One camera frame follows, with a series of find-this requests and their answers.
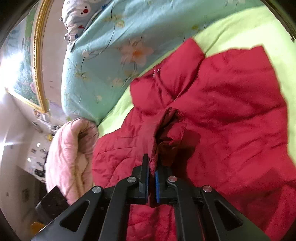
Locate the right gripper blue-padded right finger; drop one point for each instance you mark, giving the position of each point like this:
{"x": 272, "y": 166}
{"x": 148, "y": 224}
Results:
{"x": 165, "y": 187}

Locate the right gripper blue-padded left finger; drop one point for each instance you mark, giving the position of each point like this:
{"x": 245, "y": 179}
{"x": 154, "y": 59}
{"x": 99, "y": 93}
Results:
{"x": 141, "y": 189}

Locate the red puffer jacket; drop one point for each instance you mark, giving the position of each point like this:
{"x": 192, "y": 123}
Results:
{"x": 218, "y": 121}

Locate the pink quilted blanket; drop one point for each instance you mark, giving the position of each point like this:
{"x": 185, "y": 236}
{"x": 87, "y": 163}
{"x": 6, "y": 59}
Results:
{"x": 69, "y": 162}

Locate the orange yellow storage box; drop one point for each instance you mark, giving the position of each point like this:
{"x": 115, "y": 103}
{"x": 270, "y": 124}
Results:
{"x": 35, "y": 227}

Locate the teal floral duvet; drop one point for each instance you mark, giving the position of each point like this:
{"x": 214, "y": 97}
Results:
{"x": 124, "y": 39}

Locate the gold framed landscape painting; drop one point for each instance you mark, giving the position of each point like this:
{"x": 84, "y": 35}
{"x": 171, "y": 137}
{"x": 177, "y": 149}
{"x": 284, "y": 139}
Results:
{"x": 21, "y": 56}

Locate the cartoon print pillow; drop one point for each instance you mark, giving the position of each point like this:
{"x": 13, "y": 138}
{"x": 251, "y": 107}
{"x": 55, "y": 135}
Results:
{"x": 76, "y": 15}

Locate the lime green bed sheet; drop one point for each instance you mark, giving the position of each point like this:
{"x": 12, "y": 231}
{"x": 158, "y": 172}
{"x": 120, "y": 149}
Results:
{"x": 257, "y": 27}

